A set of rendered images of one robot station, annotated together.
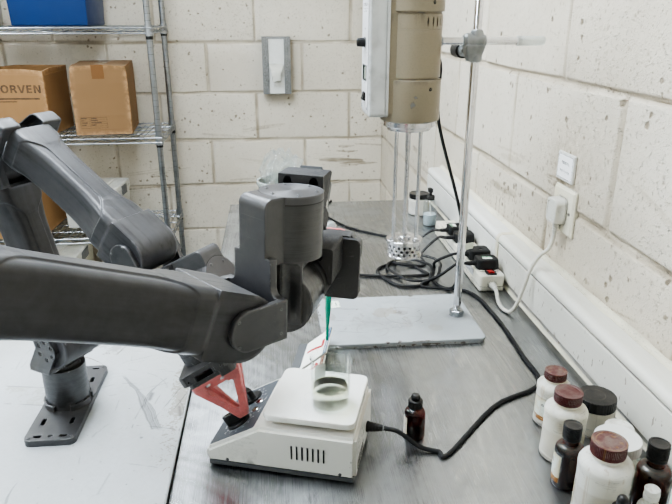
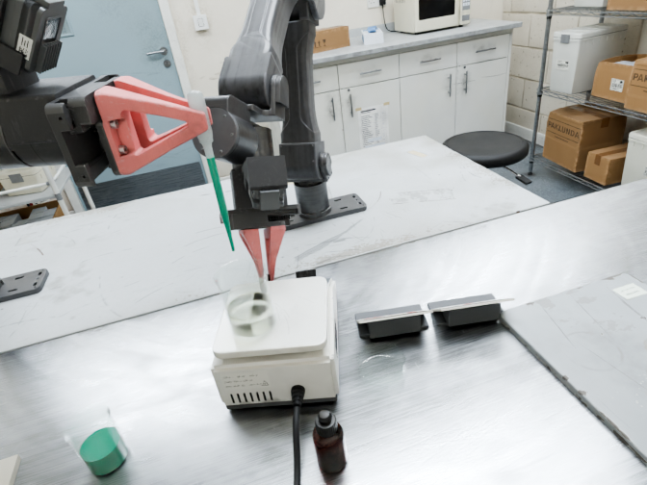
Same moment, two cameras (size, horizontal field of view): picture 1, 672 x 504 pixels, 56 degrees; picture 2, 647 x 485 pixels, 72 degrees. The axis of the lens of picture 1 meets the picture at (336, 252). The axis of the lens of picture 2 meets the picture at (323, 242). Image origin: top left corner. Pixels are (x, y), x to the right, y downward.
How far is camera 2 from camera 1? 0.85 m
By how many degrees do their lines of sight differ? 74
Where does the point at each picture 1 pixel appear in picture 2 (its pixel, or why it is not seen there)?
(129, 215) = (246, 54)
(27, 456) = not seen: hidden behind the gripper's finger
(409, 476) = (244, 467)
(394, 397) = (419, 419)
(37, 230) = (290, 63)
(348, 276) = (71, 154)
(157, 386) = (355, 238)
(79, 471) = (240, 247)
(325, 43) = not seen: outside the picture
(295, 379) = (300, 288)
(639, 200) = not seen: outside the picture
